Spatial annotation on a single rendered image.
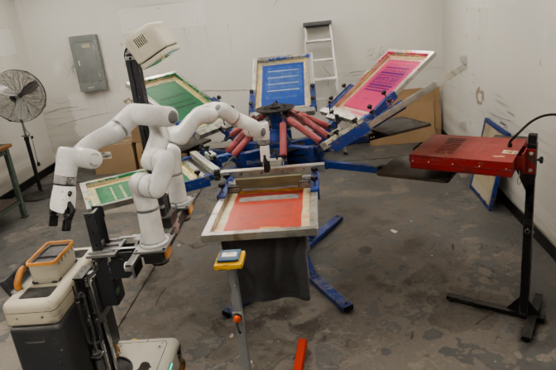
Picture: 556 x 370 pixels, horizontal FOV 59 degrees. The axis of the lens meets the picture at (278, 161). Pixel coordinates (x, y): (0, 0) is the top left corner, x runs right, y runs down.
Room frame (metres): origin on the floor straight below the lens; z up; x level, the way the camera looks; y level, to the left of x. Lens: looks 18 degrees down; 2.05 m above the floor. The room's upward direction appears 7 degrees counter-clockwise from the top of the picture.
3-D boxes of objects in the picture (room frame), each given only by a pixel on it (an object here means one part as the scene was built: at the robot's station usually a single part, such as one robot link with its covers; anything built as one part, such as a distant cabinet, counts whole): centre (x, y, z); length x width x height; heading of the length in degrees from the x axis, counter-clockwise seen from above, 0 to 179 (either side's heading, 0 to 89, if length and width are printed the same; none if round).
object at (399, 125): (3.92, -0.64, 0.91); 1.34 x 0.40 x 0.08; 114
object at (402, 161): (3.26, -0.56, 0.91); 1.34 x 0.40 x 0.08; 54
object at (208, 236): (2.61, 0.09, 0.97); 0.79 x 0.58 x 0.04; 174
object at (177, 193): (2.37, 0.55, 1.21); 0.16 x 0.13 x 0.15; 86
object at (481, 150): (2.81, -1.17, 1.06); 0.61 x 0.46 x 0.12; 54
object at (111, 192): (3.29, 0.81, 1.05); 1.08 x 0.61 x 0.23; 114
